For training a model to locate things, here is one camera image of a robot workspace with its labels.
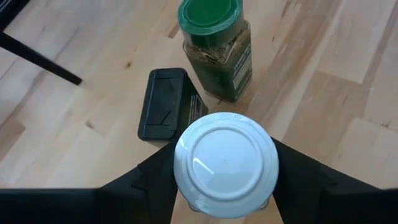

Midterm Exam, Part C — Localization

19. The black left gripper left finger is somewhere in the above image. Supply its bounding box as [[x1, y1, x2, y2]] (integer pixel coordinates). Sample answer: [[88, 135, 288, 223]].
[[0, 141, 180, 224]]

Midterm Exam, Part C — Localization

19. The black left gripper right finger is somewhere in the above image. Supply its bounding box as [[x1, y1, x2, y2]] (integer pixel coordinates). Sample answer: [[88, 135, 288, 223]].
[[272, 138, 398, 224]]

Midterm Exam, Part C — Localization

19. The black square spice tin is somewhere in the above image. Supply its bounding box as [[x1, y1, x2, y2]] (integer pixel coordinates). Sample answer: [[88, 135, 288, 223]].
[[137, 67, 209, 144]]

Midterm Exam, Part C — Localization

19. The white lid seasoning jar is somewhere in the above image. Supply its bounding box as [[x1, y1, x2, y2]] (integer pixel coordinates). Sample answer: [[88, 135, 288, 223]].
[[173, 111, 280, 220]]

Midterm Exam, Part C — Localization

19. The green lid spice jar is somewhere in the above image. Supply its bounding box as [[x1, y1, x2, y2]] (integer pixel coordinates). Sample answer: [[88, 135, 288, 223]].
[[177, 0, 253, 103]]

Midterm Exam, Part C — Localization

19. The wooden shelf with black legs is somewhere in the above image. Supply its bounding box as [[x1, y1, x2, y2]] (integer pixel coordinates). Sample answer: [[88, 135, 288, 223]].
[[0, 0, 83, 86]]

